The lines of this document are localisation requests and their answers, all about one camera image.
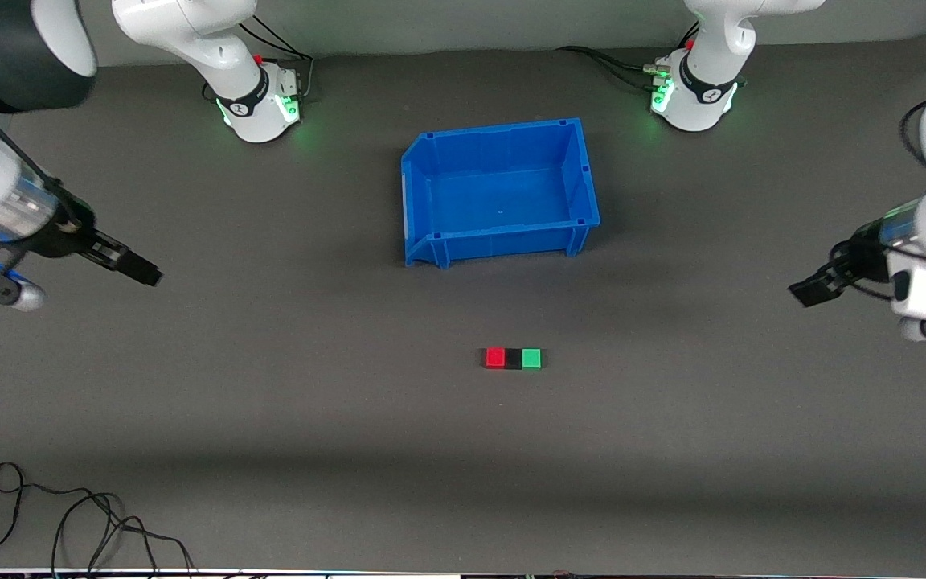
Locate dark grey table mat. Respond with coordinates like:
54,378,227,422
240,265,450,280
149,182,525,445
0,28,926,573

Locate blue plastic storage bin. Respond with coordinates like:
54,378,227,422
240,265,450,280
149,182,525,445
400,117,601,269

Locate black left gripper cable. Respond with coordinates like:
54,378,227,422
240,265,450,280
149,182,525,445
831,98,926,305

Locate thin black loose cable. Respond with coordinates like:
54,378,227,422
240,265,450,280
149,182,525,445
0,462,195,573

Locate black right arm base cables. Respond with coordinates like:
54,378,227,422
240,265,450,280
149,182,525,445
202,12,316,104

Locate black arm base cables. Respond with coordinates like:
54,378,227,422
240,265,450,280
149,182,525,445
202,12,316,104
555,23,701,91

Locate black left arm base cables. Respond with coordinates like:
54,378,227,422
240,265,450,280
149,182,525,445
555,23,701,91

